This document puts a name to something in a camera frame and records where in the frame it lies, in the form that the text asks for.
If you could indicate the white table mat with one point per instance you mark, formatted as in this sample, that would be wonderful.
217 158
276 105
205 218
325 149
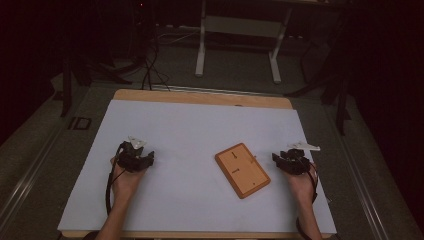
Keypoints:
186 140

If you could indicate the black metal stand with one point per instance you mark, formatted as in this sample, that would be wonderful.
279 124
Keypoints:
66 83
341 100

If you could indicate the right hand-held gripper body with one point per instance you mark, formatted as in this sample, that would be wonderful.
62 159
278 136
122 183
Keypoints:
295 163

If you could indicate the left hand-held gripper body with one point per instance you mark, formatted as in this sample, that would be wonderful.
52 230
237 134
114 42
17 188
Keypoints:
128 160

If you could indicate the metal floor rail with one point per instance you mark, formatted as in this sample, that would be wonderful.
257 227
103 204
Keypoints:
360 180
30 176

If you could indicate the person's left hand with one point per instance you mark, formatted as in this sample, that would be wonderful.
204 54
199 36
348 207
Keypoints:
125 185

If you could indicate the person's right hand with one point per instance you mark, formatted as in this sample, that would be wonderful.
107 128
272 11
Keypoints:
301 186

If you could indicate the black floor socket box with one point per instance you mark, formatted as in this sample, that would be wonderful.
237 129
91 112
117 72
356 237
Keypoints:
79 123

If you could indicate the white metal desk frame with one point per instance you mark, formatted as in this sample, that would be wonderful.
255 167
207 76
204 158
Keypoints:
240 26

